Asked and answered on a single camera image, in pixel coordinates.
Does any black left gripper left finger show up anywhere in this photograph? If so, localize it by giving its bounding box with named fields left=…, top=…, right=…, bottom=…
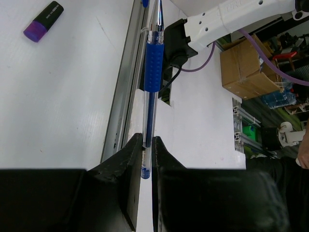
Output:
left=0, top=133, right=142, bottom=232

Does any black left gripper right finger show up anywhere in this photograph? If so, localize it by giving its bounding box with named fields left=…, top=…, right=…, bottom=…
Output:
left=152, top=136, right=290, bottom=232

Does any blue gel pen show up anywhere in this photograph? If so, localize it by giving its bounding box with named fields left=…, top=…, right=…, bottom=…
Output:
left=141, top=0, right=164, bottom=179

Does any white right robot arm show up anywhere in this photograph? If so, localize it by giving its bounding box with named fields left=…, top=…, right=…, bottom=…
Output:
left=163, top=0, right=309, bottom=68

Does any cardboard box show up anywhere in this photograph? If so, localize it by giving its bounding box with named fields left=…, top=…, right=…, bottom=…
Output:
left=220, top=39, right=283, bottom=100

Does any purple highlighter marker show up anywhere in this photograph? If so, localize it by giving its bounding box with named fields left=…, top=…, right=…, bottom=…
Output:
left=23, top=1, right=64, bottom=43

